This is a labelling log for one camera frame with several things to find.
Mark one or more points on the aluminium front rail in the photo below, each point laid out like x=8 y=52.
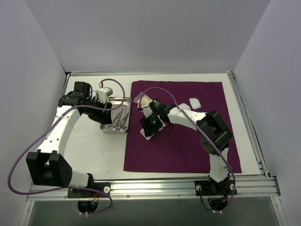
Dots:
x=246 y=186

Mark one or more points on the white gauze pad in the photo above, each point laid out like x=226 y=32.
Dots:
x=195 y=103
x=184 y=106
x=143 y=134

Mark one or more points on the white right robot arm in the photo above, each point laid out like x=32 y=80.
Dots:
x=215 y=135

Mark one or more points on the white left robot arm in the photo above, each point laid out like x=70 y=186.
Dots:
x=47 y=165

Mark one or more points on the clear bag of cotton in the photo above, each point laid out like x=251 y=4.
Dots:
x=142 y=100

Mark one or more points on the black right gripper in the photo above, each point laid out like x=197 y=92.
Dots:
x=146 y=125

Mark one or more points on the steel instrument tray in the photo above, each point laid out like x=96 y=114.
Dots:
x=126 y=106

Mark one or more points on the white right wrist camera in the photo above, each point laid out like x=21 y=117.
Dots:
x=146 y=110

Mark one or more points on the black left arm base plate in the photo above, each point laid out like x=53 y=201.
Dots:
x=98 y=190

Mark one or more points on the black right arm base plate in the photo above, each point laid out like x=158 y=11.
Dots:
x=212 y=188

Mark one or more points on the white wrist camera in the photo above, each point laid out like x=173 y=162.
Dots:
x=146 y=110
x=103 y=92

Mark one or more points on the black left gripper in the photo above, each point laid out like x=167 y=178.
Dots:
x=103 y=115

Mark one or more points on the aluminium right rail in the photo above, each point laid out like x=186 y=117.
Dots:
x=249 y=127

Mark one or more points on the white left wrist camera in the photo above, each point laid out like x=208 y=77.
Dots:
x=103 y=92

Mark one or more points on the steel forceps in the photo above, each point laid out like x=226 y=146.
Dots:
x=122 y=122
x=111 y=126

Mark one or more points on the purple surgical cloth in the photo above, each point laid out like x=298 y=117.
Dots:
x=177 y=149

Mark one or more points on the aluminium rail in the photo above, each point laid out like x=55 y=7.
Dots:
x=246 y=186
x=249 y=127

